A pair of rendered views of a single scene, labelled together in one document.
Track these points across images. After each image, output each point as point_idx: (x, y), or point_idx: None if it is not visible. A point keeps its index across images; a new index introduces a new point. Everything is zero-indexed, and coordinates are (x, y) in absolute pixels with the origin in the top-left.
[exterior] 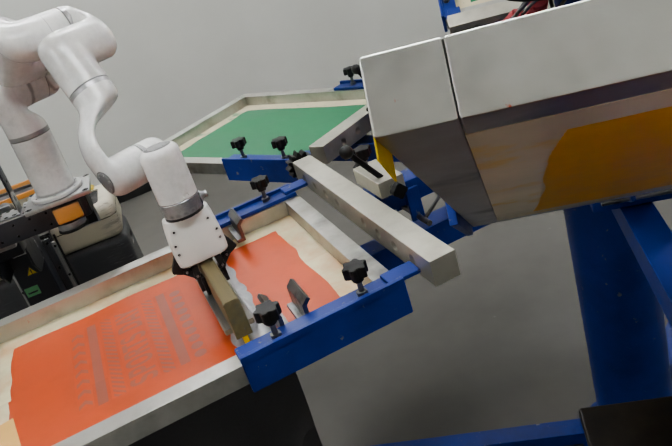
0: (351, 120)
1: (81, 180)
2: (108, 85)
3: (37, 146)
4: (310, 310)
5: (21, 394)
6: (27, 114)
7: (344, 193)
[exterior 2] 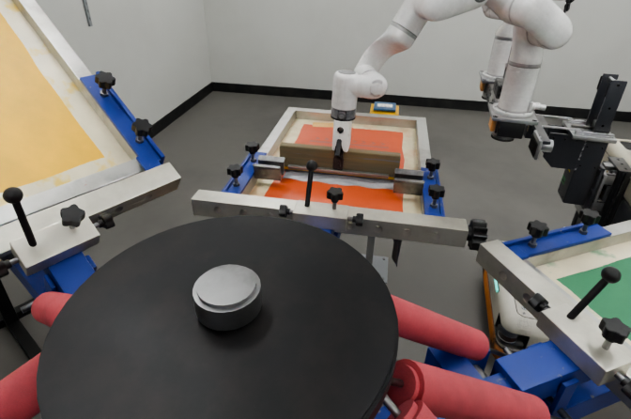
0: (544, 290)
1: (515, 116)
2: (392, 30)
3: (507, 70)
4: (278, 190)
5: (353, 130)
6: (515, 47)
7: None
